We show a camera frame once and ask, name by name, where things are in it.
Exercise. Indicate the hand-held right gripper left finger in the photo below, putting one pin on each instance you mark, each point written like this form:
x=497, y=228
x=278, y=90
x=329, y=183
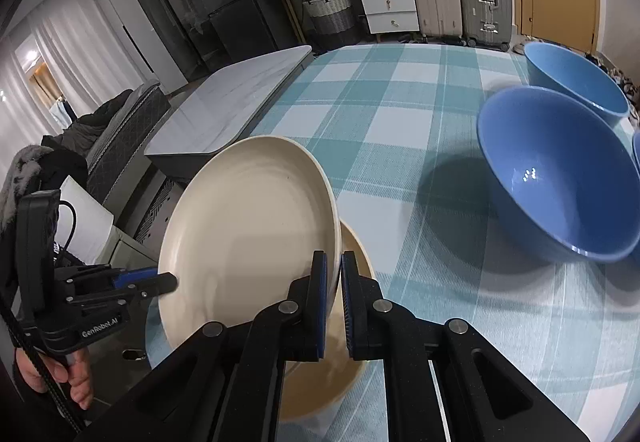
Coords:
x=322, y=302

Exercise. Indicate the beige round plate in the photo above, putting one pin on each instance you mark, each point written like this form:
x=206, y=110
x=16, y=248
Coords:
x=240, y=232
x=360, y=257

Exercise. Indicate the grey marble low table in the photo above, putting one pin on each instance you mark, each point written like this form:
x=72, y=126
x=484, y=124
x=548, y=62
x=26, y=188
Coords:
x=230, y=101

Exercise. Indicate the blue ceramic bowl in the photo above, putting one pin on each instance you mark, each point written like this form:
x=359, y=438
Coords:
x=565, y=66
x=637, y=149
x=560, y=202

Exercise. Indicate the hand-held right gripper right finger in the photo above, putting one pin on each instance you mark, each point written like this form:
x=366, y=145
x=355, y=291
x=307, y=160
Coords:
x=348, y=307

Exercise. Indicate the black and white patterned rug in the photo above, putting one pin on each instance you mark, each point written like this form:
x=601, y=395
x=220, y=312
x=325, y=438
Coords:
x=160, y=212

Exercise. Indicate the teal checked tablecloth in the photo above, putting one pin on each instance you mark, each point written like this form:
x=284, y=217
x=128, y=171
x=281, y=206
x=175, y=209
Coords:
x=425, y=121

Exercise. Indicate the person's left hand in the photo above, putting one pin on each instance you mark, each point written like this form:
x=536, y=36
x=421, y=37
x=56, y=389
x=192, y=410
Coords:
x=80, y=382

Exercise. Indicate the white curtain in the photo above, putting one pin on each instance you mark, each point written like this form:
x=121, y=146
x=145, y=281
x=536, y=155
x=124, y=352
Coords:
x=65, y=36

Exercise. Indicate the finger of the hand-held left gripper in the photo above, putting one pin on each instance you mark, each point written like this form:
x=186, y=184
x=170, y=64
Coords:
x=132, y=278
x=155, y=286

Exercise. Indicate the grey woven laundry basket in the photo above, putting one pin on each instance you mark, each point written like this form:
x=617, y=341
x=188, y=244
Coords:
x=330, y=11

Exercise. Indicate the dark fur-trimmed jacket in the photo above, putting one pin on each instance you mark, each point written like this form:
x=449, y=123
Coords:
x=30, y=171

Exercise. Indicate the dark quilted mattress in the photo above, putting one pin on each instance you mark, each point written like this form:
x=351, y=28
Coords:
x=125, y=136

